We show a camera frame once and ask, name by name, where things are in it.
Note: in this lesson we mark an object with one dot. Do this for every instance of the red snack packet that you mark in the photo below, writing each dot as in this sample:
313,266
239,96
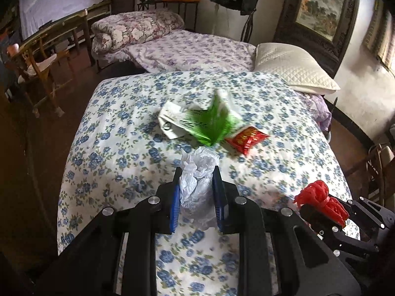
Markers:
247,137

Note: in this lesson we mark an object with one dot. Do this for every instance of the purple floral bed sheet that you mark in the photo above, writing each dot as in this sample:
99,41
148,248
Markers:
191,49

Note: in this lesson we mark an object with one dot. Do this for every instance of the wooden chair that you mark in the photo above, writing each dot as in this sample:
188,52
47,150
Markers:
40,67

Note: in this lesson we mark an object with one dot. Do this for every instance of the white paper bag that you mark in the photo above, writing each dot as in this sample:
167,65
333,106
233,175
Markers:
172,114

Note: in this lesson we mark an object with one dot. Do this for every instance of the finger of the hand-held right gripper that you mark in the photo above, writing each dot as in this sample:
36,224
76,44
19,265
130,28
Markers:
333,237
370,212

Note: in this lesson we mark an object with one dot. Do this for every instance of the green plastic bag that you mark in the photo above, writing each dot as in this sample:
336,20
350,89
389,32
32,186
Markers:
209,123

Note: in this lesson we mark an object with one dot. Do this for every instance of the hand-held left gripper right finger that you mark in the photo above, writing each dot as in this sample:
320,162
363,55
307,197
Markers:
218,203

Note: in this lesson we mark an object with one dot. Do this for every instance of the white quilted pillow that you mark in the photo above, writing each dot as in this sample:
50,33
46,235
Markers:
290,64

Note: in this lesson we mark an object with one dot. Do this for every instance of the dark framed landscape painting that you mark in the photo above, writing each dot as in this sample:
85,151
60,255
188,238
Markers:
324,3

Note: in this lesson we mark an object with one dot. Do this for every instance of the blue floral blanket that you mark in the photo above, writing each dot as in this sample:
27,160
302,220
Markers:
123,114

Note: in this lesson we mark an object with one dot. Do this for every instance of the white translucent plastic bag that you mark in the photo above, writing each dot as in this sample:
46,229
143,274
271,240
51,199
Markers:
197,185

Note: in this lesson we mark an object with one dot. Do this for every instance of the folded floral quilt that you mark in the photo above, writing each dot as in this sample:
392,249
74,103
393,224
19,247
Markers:
135,27

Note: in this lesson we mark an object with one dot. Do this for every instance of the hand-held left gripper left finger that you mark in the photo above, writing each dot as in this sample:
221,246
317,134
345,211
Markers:
175,203

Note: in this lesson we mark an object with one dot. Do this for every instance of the red plastic bag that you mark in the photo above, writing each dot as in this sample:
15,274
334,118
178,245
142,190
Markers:
314,191

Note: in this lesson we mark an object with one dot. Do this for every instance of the black metal bed frame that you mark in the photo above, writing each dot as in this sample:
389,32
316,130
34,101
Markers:
148,1

